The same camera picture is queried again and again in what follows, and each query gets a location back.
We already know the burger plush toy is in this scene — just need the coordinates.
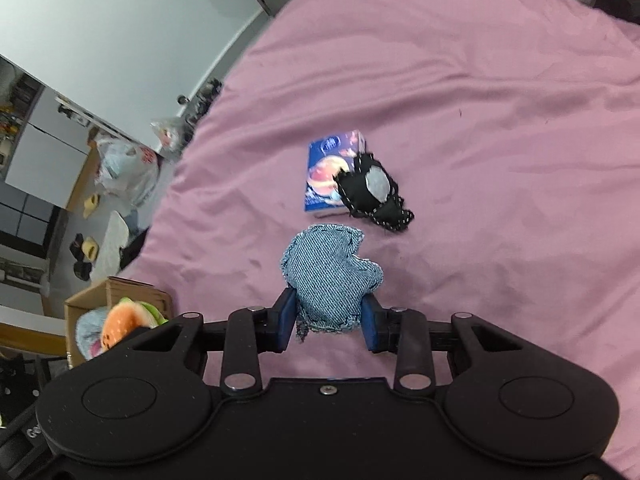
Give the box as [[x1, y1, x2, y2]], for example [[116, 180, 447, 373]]
[[99, 296, 169, 354]]

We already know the black garment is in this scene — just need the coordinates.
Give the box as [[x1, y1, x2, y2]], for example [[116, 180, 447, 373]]
[[119, 226, 152, 270]]

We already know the blue tissue packet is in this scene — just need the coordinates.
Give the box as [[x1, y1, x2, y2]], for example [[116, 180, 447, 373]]
[[303, 129, 369, 218]]

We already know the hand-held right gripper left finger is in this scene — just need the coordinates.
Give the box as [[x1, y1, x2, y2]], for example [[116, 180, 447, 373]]
[[129, 287, 301, 396]]

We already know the grey sneaker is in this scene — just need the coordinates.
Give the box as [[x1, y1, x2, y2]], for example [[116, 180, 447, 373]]
[[194, 77, 224, 111], [183, 95, 207, 126]]

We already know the white red plastic bag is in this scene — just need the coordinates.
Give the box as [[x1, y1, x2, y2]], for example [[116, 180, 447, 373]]
[[94, 136, 162, 207]]

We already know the white towel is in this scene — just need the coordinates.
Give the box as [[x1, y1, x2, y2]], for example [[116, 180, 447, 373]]
[[96, 209, 132, 275]]

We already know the brown cardboard box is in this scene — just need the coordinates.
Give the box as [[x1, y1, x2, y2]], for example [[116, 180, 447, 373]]
[[64, 276, 174, 367]]

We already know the pink bedsheet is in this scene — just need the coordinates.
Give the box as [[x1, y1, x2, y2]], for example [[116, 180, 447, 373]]
[[117, 0, 640, 463]]

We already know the blue denim soft pad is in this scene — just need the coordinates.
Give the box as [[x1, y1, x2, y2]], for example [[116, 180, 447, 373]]
[[279, 224, 385, 345]]

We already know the white kitchen cabinet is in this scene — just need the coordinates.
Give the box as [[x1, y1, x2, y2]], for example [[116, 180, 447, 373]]
[[4, 85, 97, 208]]

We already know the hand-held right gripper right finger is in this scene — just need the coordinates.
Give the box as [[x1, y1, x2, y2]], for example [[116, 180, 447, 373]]
[[361, 294, 532, 396]]

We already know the blue-grey bagged soft toy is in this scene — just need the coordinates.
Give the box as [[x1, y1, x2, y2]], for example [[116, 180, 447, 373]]
[[74, 308, 110, 362]]

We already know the clear bag of trash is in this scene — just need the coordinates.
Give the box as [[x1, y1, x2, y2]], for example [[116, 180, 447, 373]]
[[149, 116, 194, 154]]

